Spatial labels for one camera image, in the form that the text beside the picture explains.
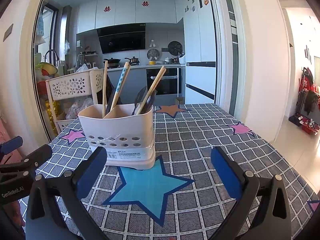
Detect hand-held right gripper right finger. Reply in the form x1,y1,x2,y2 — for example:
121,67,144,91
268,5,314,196
210,146,292,240

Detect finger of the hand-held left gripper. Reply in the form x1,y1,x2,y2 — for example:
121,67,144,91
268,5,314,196
0,136,23,155
0,144,53,180

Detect dark round hanging pan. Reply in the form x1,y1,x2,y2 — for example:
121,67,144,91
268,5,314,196
168,41,183,55

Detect blue patterned wooden chopstick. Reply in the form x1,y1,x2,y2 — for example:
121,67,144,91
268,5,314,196
110,62,128,113

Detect round hanging steamer rack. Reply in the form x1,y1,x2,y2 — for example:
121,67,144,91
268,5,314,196
147,49,160,61

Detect white flower-cut storage cart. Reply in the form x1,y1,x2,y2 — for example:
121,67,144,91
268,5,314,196
45,69,108,134

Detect black range hood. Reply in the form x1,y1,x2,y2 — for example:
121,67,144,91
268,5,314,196
97,23,146,54

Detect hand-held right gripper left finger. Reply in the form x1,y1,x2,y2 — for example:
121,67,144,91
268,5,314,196
25,146,108,240

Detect red box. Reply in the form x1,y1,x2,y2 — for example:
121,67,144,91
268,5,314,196
36,80,50,95

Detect grey wall plaque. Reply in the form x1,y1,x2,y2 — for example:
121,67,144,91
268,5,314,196
3,24,14,42

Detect gold foil decoration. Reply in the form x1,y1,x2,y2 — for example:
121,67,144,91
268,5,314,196
44,100,63,135

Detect black translucent plastic spoon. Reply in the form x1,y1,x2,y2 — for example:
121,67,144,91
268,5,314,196
134,86,147,115

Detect black plastic utensil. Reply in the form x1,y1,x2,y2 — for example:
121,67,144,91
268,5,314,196
105,87,117,115

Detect white upper kitchen cabinets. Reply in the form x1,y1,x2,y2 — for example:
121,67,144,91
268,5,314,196
76,0,184,34

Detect red floor basket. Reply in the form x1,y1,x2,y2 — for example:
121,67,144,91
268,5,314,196
300,120,320,135

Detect red hanging decorations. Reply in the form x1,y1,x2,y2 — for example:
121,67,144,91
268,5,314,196
297,67,320,115

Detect white plastic utensil holder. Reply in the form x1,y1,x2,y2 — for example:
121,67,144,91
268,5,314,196
78,104,156,170

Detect grey kitchen base cabinet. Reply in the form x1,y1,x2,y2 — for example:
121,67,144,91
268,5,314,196
120,65,187,105

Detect yellow colander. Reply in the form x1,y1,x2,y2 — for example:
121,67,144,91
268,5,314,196
35,62,58,77

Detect white refrigerator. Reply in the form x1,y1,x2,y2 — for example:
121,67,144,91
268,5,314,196
182,0,217,103

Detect kitchen faucet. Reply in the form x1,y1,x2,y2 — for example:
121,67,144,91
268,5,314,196
44,50,60,65

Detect black built-in oven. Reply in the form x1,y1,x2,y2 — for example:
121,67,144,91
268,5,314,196
146,67,181,96

